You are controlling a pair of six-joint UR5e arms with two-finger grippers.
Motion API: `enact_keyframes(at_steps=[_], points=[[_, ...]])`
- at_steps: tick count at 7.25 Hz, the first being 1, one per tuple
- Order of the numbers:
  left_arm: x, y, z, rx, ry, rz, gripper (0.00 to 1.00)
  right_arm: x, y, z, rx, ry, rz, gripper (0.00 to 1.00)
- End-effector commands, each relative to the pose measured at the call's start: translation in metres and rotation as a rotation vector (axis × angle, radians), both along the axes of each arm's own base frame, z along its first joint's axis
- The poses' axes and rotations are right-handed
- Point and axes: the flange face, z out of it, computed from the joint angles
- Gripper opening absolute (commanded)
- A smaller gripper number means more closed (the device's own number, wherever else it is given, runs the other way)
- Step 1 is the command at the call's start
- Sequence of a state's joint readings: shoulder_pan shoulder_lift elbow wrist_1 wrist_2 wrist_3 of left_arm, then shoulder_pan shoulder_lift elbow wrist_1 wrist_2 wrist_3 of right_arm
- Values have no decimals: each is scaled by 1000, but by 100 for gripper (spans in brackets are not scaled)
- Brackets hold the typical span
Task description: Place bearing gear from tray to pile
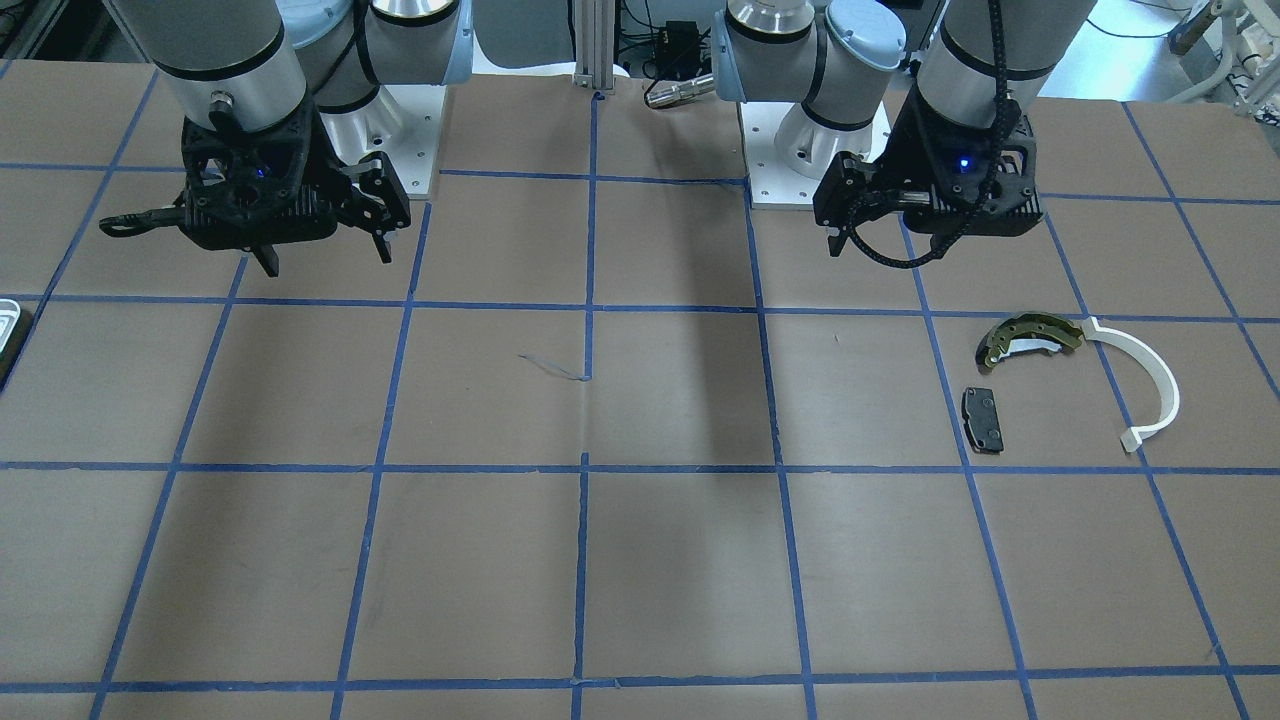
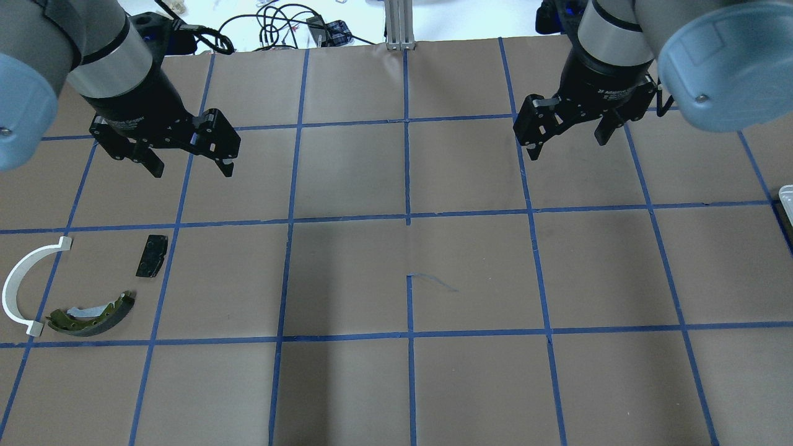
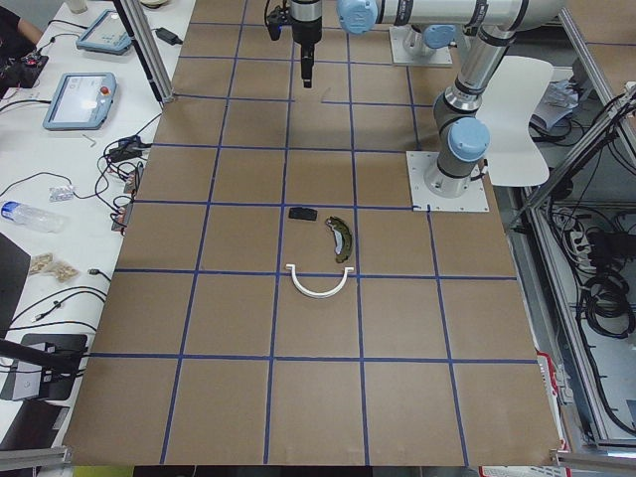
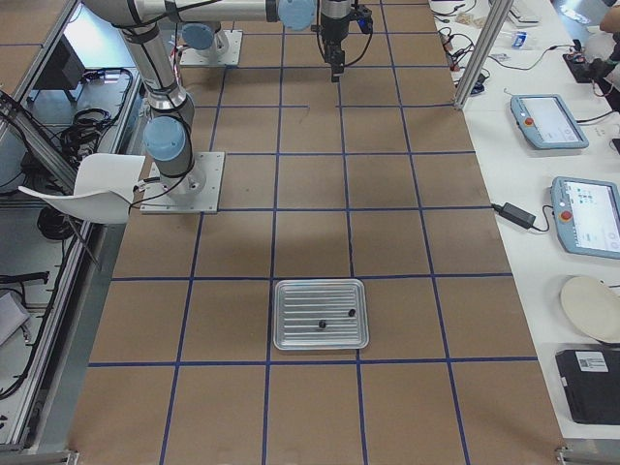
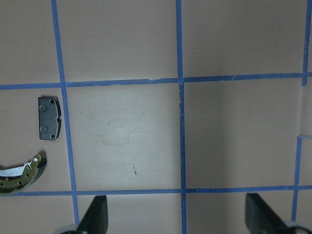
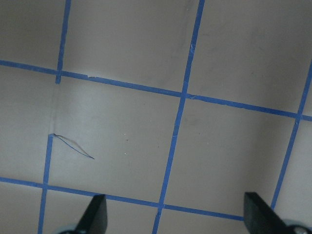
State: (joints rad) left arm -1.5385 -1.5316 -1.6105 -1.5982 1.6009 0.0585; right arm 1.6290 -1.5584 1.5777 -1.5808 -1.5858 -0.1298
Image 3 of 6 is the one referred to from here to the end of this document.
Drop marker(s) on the white curved plastic bracket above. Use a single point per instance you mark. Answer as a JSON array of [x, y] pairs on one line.
[[319, 287]]

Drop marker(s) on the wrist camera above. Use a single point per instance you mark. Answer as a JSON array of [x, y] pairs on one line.
[[275, 19]]

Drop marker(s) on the far teach pendant tablet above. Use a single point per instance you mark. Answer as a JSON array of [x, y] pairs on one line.
[[105, 35]]

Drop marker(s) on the black power adapter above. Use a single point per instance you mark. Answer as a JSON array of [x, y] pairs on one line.
[[168, 36]]

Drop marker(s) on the near teach pendant tablet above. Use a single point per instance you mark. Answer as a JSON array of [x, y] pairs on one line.
[[81, 101]]

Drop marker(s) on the white plastic chair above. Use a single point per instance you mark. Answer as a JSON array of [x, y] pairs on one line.
[[508, 103]]

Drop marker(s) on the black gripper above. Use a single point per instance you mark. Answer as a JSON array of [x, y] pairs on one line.
[[305, 31]]

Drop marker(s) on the black brake pad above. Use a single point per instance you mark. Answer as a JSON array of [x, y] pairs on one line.
[[303, 214]]

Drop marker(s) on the aluminium frame post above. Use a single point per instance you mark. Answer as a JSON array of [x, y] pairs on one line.
[[139, 31]]

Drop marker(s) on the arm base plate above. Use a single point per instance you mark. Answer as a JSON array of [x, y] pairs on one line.
[[432, 191], [422, 45]]

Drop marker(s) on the bag of wooden pieces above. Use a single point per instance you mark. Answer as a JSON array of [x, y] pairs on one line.
[[46, 264]]

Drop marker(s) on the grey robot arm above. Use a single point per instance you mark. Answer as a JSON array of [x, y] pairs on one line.
[[464, 139]]

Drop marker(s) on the green brake shoe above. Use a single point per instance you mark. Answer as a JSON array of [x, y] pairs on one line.
[[342, 236]]

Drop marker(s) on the clear plastic water bottle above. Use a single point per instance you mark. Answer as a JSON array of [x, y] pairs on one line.
[[32, 218]]

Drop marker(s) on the teach pendant tablet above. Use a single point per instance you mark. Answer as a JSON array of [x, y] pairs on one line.
[[105, 35], [81, 101]]

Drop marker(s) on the pill blister pack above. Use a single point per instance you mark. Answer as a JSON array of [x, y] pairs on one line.
[[62, 193]]

